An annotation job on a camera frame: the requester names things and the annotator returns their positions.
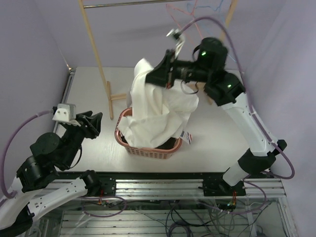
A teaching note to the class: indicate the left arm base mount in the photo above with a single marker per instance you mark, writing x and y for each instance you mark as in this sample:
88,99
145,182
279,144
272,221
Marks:
107,187

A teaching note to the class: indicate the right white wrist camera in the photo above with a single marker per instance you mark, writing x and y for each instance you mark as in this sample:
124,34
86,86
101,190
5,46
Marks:
177,36

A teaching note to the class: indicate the pink plastic laundry basket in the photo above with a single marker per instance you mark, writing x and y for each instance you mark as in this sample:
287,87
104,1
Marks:
145,152

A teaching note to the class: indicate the wooden clothes rack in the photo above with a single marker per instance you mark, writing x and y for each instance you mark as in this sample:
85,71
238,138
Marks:
106,84

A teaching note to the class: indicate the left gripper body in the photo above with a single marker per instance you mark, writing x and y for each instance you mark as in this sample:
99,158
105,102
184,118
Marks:
74,134

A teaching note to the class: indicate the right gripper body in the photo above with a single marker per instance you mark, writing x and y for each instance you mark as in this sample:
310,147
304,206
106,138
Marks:
184,70

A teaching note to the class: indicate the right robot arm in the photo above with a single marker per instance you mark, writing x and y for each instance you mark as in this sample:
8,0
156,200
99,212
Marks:
228,92

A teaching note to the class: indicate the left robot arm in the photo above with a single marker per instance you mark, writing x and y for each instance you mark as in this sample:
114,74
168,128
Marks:
50,153

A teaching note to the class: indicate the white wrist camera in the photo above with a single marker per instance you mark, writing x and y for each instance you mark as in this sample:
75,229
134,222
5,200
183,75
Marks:
65,113
177,36

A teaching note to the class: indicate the pink wire hanger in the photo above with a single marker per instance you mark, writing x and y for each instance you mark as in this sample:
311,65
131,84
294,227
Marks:
182,16

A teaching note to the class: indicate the dark striped shirt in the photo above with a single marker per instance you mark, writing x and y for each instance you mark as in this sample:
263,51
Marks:
169,144

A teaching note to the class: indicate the blue wire hanger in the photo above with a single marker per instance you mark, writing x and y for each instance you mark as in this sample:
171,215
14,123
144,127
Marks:
222,10

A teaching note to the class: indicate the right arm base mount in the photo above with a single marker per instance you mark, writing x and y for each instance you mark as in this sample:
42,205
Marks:
214,185

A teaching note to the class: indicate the aluminium rail frame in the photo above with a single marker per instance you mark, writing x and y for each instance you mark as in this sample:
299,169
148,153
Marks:
187,189

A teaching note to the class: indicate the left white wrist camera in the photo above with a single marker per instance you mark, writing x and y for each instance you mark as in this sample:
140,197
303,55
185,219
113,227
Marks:
65,113

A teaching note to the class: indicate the white shirt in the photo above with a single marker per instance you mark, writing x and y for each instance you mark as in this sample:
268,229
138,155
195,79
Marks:
157,113

